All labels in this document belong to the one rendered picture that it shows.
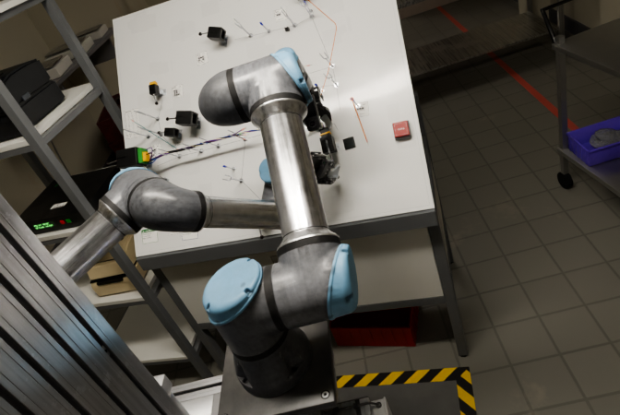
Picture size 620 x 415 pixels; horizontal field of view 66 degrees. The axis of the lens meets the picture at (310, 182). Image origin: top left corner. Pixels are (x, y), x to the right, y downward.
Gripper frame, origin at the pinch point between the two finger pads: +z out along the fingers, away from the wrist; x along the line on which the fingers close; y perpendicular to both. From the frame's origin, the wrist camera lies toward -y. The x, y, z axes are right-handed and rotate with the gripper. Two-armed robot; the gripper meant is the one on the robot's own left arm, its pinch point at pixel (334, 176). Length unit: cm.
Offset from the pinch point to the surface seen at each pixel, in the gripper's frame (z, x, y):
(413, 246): 26.5, -27.2, -14.2
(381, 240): 19.6, -17.7, -16.7
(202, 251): -13, 32, -50
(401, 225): 14.4, -23.9, -6.0
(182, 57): -11, 82, 10
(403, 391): 51, -45, -80
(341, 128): 8.4, 10.4, 13.8
